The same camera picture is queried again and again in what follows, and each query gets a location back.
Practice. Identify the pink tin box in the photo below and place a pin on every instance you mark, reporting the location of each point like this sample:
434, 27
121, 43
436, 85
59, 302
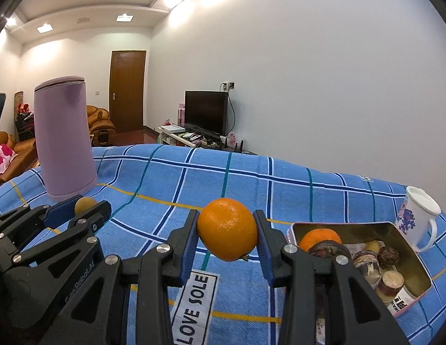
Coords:
406, 239

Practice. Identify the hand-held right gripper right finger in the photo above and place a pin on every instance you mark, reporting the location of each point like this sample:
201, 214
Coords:
263, 248

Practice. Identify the ceiling air vent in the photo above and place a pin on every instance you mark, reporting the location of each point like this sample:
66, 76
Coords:
83, 19

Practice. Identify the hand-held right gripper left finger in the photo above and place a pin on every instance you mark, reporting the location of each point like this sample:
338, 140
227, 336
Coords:
190, 244

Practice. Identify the square ceiling light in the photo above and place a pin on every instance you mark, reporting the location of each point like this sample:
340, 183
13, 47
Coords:
124, 17
45, 27
11, 21

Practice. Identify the wall socket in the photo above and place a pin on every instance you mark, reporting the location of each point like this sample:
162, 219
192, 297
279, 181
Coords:
227, 86

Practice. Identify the black router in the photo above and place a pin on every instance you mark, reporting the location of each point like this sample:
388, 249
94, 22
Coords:
232, 143

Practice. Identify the medium orange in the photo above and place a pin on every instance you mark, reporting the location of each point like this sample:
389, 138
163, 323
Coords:
227, 230

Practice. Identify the blue plaid blanket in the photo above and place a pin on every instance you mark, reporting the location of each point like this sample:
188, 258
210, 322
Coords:
244, 176

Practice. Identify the green-brown round fruit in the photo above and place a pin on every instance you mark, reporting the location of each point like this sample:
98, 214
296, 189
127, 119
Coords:
84, 205

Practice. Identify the large orange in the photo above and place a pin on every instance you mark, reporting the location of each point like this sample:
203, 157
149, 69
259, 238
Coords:
320, 238

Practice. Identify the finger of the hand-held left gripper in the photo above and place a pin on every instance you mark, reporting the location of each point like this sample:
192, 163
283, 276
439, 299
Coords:
93, 215
59, 211

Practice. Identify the small dark round fruit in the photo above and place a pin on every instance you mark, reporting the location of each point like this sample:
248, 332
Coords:
388, 257

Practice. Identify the small yellow fruit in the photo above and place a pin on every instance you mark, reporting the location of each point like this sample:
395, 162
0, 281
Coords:
372, 247

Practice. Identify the pink carton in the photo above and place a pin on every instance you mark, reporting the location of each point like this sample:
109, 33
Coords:
181, 115

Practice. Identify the white floral cup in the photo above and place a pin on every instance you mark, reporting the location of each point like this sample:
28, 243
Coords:
413, 215

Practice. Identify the brown leather armchair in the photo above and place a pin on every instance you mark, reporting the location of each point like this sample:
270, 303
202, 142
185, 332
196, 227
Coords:
101, 124

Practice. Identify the brown leather sofa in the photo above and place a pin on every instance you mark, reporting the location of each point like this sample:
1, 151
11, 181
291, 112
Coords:
18, 154

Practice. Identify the brown wooden door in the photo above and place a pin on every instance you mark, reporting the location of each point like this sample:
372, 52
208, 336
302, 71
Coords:
127, 90

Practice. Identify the black television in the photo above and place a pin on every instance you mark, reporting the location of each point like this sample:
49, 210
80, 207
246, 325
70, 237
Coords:
205, 113

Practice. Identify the white television stand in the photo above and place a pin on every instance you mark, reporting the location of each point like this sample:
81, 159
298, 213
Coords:
194, 143

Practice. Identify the purple electric kettle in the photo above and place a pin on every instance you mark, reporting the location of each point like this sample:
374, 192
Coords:
63, 140

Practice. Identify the pink floral cushion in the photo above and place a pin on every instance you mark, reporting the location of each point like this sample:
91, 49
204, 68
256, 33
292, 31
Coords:
4, 158

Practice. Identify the white flat box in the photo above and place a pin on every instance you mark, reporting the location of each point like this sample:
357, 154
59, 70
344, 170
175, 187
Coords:
172, 128

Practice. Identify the printed paper sheet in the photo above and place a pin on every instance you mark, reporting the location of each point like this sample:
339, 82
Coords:
400, 302

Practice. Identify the clutter pile with red items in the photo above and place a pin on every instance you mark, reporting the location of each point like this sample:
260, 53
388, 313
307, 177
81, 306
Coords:
24, 118

